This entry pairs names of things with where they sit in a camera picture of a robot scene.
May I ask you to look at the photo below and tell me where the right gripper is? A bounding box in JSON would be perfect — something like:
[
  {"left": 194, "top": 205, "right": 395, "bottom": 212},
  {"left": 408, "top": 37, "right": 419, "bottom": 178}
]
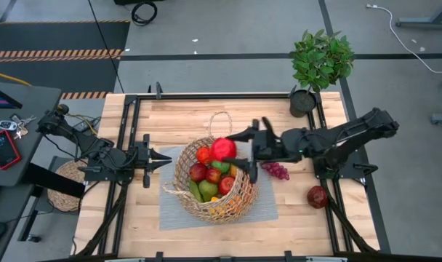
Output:
[{"left": 222, "top": 116, "right": 305, "bottom": 185}]

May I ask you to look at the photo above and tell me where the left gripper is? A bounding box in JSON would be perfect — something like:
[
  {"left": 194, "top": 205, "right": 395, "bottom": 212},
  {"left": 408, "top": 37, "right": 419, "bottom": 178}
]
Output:
[{"left": 130, "top": 133, "right": 173, "bottom": 188}]

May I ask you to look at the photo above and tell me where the woven wicker basket with handles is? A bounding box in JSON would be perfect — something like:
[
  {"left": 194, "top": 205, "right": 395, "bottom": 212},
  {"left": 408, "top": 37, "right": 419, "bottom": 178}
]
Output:
[{"left": 162, "top": 111, "right": 260, "bottom": 225}]

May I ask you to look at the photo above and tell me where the green apple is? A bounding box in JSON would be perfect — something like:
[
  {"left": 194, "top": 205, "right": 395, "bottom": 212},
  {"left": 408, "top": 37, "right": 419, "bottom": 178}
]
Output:
[{"left": 210, "top": 159, "right": 231, "bottom": 174}]

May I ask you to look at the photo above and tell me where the red and yellow apple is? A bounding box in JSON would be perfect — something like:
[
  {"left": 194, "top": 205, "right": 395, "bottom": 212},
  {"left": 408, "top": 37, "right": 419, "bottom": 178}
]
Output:
[{"left": 195, "top": 146, "right": 213, "bottom": 165}]

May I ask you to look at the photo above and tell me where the purple grape bunch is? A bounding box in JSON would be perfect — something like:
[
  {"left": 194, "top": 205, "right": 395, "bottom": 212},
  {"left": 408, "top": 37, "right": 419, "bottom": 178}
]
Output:
[{"left": 260, "top": 162, "right": 291, "bottom": 181}]

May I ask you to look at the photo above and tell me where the large red apple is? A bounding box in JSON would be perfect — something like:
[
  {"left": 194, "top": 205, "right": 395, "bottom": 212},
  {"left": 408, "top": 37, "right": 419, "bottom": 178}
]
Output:
[{"left": 188, "top": 162, "right": 208, "bottom": 183}]

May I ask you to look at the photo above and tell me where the green pear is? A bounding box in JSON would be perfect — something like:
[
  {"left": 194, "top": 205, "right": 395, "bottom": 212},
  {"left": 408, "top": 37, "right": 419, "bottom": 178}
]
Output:
[{"left": 198, "top": 179, "right": 219, "bottom": 202}]

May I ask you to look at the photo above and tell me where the orange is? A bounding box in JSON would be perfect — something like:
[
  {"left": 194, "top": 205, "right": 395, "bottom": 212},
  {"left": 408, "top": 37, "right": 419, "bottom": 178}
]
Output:
[{"left": 226, "top": 195, "right": 246, "bottom": 214}]

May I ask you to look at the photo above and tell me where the yellow bell pepper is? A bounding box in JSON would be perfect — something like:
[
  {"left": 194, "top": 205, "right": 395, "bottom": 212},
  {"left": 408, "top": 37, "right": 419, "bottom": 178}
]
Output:
[{"left": 208, "top": 196, "right": 225, "bottom": 216}]

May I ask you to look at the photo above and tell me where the dark red pomegranate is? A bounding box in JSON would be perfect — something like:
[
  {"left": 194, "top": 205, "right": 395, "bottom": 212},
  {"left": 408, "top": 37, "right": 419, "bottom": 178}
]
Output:
[{"left": 307, "top": 185, "right": 329, "bottom": 210}]

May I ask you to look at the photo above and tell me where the grey woven placemat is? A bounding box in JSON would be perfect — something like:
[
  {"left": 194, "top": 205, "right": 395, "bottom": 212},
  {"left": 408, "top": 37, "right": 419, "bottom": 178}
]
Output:
[{"left": 158, "top": 140, "right": 279, "bottom": 231}]

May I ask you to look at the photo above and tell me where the round woven floor mat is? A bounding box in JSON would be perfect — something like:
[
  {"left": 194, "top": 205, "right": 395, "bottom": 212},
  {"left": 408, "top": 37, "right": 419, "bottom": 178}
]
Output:
[{"left": 47, "top": 159, "right": 89, "bottom": 213}]

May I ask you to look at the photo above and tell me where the green plant in black pot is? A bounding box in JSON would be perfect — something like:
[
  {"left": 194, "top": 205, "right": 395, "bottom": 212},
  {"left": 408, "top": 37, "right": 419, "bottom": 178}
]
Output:
[{"left": 288, "top": 28, "right": 355, "bottom": 119}]

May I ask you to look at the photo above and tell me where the grey side desk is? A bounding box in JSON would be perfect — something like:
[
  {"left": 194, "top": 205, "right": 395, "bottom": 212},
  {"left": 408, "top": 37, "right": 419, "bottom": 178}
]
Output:
[{"left": 0, "top": 82, "right": 62, "bottom": 187}]

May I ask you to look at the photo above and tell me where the red smartphone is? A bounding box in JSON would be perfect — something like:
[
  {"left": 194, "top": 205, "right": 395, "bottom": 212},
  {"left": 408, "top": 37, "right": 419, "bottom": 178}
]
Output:
[{"left": 0, "top": 130, "right": 23, "bottom": 171}]

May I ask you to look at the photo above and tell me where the key bunch with fob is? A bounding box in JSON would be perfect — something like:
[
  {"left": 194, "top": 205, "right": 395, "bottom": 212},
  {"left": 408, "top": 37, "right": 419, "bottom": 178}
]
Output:
[{"left": 0, "top": 114, "right": 37, "bottom": 140}]

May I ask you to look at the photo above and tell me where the black mat with hazard stripes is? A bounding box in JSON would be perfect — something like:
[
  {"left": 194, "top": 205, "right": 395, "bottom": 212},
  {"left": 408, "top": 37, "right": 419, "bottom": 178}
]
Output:
[{"left": 0, "top": 20, "right": 131, "bottom": 100}]

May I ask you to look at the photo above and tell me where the black aluminium table frame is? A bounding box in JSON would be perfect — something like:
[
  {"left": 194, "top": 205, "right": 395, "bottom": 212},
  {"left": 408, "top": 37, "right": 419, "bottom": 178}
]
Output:
[{"left": 71, "top": 82, "right": 380, "bottom": 262}]

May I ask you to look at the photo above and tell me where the coiled black cable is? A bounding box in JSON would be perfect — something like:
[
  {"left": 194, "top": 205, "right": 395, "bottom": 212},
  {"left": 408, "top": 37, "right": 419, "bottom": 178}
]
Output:
[{"left": 131, "top": 1, "right": 158, "bottom": 27}]

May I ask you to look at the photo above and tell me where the yellow cable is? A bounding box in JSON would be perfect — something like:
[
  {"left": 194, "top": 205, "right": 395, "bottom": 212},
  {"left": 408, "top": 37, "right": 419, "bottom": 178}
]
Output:
[{"left": 0, "top": 68, "right": 33, "bottom": 87}]

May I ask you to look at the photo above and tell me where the white power cable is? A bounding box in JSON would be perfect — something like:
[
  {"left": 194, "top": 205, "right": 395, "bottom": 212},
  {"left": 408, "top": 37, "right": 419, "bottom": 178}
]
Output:
[{"left": 366, "top": 3, "right": 442, "bottom": 75}]

